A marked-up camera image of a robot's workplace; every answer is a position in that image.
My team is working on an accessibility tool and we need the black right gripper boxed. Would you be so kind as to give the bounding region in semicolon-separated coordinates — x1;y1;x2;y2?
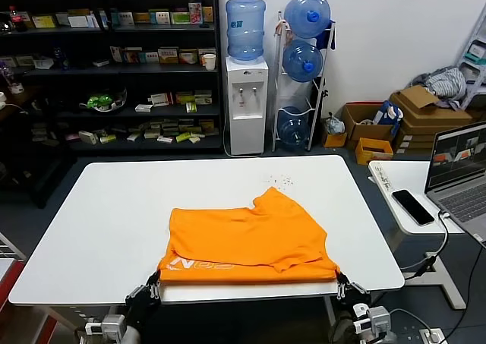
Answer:
335;271;371;311

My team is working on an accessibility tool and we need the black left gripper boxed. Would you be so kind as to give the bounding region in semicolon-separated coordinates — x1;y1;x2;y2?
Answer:
125;270;163;322

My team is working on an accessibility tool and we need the orange t-shirt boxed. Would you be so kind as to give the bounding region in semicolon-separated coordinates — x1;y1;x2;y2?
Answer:
157;187;341;286

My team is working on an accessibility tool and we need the pile of grey clothes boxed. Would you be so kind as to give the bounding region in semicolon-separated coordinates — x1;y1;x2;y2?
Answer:
412;65;467;101

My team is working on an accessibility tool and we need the white floor power socket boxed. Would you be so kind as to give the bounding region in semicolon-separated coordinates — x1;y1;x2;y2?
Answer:
417;327;445;344

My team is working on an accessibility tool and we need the black smartphone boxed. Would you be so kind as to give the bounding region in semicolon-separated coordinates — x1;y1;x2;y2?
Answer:
391;189;435;226

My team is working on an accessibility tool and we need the large white table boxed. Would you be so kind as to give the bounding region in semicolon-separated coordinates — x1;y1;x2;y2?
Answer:
8;154;406;341

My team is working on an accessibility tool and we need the small white side table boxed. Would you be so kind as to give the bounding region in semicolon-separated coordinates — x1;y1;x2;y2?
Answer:
368;160;467;310

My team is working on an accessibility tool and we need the silver laptop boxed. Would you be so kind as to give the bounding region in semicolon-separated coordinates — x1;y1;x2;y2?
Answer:
424;120;486;246

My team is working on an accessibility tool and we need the orange yellow cardboard box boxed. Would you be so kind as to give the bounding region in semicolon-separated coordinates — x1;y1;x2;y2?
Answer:
355;137;395;166

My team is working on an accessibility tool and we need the small yellow box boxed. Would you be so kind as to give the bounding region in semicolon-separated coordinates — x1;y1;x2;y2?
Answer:
322;129;349;148

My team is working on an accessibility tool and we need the open brown cardboard box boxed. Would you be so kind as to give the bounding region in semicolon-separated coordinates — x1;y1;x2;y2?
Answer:
340;103;396;142

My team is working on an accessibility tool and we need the grey plastic bag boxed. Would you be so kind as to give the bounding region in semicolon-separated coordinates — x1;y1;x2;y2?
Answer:
322;114;346;135

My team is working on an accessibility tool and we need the blue water jug clear cap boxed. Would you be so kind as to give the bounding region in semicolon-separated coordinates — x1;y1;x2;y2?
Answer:
276;106;311;150

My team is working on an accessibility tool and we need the blue and white bag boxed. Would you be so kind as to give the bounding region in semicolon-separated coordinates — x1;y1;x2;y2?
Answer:
374;99;404;127

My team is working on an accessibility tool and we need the stack of brown cardboard boxes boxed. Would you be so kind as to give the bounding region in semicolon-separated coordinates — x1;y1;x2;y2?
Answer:
390;85;474;155

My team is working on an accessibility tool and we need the white water dispenser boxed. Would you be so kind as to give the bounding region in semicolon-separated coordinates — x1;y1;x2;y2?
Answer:
225;56;269;156

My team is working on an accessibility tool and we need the white red medicine box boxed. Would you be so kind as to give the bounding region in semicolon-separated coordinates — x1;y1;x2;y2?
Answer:
150;92;174;106

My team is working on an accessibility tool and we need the bowl with green packets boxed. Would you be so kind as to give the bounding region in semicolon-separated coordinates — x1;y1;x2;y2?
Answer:
78;87;128;113

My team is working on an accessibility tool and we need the black shelf unit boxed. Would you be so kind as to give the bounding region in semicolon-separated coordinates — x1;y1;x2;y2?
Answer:
0;0;223;155

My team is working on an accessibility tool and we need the orange medicine box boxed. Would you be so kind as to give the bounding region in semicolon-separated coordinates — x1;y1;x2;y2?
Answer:
157;47;179;65

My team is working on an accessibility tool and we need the grey metal shelf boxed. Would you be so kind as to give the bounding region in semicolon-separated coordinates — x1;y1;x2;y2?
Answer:
455;5;486;109

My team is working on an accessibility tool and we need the blue plastic bottle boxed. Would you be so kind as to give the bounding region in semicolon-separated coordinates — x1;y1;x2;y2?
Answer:
52;47;69;71

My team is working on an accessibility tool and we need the white teal medicine box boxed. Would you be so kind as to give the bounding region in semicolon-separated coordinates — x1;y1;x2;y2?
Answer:
149;9;171;25

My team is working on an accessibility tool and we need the upright blue water jug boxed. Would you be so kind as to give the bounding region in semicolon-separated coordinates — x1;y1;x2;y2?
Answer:
225;0;267;65

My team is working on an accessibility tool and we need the pink medicine box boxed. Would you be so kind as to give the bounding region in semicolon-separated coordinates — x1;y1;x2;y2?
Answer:
188;2;203;25

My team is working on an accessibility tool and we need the cola bottle red cap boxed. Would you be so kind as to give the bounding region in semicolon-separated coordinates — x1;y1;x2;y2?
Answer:
8;5;27;33

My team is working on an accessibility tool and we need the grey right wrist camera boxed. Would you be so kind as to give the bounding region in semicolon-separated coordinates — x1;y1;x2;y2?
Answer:
351;302;392;336

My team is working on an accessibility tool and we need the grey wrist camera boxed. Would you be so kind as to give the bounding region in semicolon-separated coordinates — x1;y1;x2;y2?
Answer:
351;302;392;336
84;314;128;339

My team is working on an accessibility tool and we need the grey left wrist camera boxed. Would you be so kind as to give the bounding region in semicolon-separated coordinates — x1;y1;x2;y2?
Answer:
84;314;128;339

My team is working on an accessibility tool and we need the black floor cable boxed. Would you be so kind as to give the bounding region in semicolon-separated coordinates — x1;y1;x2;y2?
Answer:
442;241;484;341

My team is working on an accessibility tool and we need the white wire jug rack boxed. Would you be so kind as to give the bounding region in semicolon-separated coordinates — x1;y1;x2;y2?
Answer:
271;11;337;153

